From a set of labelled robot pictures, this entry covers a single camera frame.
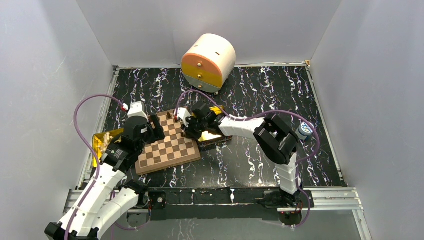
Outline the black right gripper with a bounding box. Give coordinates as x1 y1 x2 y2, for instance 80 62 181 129
181 115 208 140

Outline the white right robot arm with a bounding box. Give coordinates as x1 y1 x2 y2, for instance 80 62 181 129
174 104 302 207

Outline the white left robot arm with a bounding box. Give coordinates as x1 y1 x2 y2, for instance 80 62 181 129
44 114 165 240

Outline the gold tin with dark pieces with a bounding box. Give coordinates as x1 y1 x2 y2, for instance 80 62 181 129
193 104 232 147

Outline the wooden chess board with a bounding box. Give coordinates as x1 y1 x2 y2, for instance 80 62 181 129
135 109 201 176

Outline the gold tin with light pieces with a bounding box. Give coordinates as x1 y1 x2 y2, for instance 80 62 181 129
92 128 124 160

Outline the round pastel drawer cabinet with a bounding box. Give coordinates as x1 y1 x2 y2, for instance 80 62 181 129
181 33 236 95

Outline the blue white round cap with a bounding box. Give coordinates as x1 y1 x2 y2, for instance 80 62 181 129
295 122 314 141

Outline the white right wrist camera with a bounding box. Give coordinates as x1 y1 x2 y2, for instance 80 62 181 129
173 107 192 127

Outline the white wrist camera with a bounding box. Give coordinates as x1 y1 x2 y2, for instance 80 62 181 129
173 107 192 127
122 101 149 120

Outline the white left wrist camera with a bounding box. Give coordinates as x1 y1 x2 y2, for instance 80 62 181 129
122 101 149 120

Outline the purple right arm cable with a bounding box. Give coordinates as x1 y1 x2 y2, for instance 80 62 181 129
173 89 321 229

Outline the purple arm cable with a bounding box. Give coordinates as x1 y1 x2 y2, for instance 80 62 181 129
63 94 150 240
173 89 321 229

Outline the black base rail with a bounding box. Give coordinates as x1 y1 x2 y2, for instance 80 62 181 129
128 187 315 225

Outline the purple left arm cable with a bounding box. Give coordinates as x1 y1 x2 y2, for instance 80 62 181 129
63 94 150 240

